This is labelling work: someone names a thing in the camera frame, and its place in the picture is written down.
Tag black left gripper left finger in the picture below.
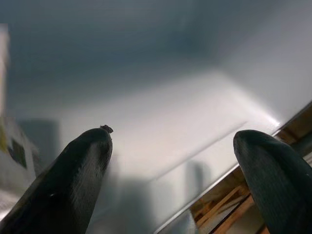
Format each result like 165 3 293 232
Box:
0 124 114 234

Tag silver fridge surface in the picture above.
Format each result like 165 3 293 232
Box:
0 0 312 234

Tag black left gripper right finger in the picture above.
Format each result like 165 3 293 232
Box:
233 129 312 234

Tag brown wooden slat rack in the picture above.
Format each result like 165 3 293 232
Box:
190 102 312 234

